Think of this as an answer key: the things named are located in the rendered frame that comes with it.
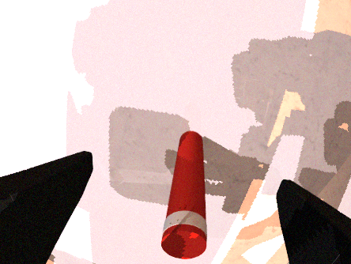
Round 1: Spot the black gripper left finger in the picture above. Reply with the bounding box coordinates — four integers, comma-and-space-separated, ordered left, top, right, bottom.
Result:
0, 151, 93, 264

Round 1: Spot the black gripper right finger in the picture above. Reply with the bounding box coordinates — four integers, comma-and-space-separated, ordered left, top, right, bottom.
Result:
275, 179, 351, 264

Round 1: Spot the red peg with white band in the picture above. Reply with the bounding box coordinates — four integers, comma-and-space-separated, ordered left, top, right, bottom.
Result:
161, 131, 207, 259

